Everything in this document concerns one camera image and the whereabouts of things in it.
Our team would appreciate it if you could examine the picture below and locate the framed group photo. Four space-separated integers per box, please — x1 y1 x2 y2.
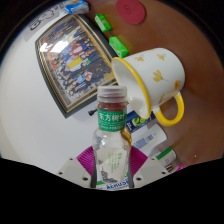
34 13 119 120

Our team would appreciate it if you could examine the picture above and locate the white lotion bottle blue cap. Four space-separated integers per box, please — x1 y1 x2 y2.
131 123 169 150

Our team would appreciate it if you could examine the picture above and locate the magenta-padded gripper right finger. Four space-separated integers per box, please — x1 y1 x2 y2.
126 145 170 189

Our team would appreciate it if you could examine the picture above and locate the clear green-label drink bottle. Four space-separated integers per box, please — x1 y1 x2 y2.
91 84 133 190

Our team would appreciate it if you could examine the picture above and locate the white mug yellow rim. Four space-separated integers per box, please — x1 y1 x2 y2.
111 47 185 127

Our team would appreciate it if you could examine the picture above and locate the flat round red coaster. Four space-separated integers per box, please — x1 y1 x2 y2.
115 0 147 26

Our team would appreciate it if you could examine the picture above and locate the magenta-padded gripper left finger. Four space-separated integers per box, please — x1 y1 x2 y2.
56 145 98 189

